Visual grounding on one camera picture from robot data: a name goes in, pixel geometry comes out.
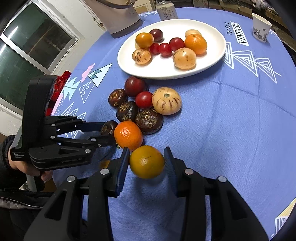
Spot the printed paper cup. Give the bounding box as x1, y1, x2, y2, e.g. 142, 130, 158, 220
252, 13, 272, 43

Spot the person's left forearm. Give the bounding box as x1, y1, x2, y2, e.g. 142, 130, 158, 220
0, 135, 26, 193

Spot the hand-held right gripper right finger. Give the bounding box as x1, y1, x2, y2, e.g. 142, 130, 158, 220
163, 146, 270, 241

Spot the dark red plum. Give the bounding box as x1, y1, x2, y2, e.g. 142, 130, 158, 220
124, 76, 148, 98
149, 28, 164, 43

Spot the window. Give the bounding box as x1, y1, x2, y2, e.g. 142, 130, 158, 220
0, 0, 80, 109

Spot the red patterned cloth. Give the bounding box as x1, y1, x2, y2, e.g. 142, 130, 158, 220
45, 71, 71, 116

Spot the blue printed tablecloth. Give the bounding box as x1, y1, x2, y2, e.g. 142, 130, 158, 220
45, 7, 296, 241

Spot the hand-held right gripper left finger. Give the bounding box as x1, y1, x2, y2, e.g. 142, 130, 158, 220
23, 146, 130, 241

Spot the dark brown water chestnut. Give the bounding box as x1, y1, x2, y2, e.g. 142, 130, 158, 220
116, 101, 139, 123
100, 120, 119, 136
108, 88, 128, 108
135, 108, 164, 135

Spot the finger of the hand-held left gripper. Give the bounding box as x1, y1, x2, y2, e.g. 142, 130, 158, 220
45, 115, 109, 136
50, 133, 118, 153

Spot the white plate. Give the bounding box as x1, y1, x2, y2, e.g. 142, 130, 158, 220
117, 19, 226, 80

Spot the beige thermos jug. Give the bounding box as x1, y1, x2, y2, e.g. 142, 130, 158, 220
84, 0, 143, 39

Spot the brown-streaked pepino melon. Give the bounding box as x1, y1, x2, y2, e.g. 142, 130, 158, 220
132, 48, 152, 65

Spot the person's left hand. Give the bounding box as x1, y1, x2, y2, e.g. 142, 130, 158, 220
9, 159, 53, 183

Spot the person's dark jacket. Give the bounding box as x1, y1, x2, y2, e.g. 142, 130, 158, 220
0, 189, 50, 241

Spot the silver drink can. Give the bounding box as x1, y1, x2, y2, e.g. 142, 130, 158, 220
156, 1, 178, 21

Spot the orange mandarin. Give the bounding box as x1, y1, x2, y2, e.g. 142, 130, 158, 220
184, 34, 208, 55
114, 120, 144, 151

